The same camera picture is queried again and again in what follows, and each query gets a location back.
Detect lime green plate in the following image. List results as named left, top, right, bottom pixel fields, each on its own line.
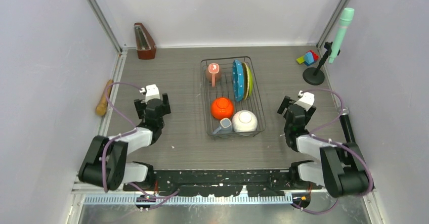
left=246, top=63, right=253, bottom=98

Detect white bowl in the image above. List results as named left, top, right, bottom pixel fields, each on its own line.
left=231, top=110, right=258, bottom=132

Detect round woven bamboo mat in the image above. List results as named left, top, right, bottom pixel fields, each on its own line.
left=242, top=62, right=250, bottom=100

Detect black wire dish rack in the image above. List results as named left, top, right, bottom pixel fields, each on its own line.
left=200, top=56, right=266, bottom=139

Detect orange plastic bowl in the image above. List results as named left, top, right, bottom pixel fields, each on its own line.
left=210, top=97, right=234, bottom=120

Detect blue plate with bamboo mat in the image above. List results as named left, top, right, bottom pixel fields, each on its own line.
left=232, top=60, right=244, bottom=102

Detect pink floral mug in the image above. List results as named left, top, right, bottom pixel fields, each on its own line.
left=205, top=63, right=221, bottom=87

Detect grey mug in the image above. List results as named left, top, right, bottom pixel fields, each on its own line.
left=212, top=118, right=233, bottom=135

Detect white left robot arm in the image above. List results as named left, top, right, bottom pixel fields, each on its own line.
left=78, top=93, right=171, bottom=191

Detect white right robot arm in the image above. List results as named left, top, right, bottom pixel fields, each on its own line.
left=277, top=93, right=374, bottom=198

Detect black microphone stand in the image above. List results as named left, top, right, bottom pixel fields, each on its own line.
left=303, top=42, right=333, bottom=85

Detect wooden rolling pin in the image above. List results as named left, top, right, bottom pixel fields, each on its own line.
left=95, top=79, right=114, bottom=116

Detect colourful toy blocks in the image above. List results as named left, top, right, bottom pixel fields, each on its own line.
left=296, top=50, right=319, bottom=67

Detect black handheld microphone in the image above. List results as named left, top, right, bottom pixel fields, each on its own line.
left=339, top=107, right=356, bottom=143

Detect brown wooden metronome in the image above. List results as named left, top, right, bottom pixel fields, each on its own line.
left=134, top=22, right=157, bottom=60

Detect mint green microphone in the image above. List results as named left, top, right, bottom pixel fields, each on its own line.
left=328, top=8, right=355, bottom=64

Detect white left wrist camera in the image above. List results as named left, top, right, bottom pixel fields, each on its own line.
left=139, top=84, right=161, bottom=102

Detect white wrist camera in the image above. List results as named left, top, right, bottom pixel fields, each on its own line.
left=295, top=91, right=315, bottom=111
left=139, top=84, right=161, bottom=102

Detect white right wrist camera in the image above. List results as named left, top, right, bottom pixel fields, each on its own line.
left=295, top=91, right=315, bottom=111

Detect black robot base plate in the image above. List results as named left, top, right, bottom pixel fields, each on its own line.
left=123, top=169, right=321, bottom=197

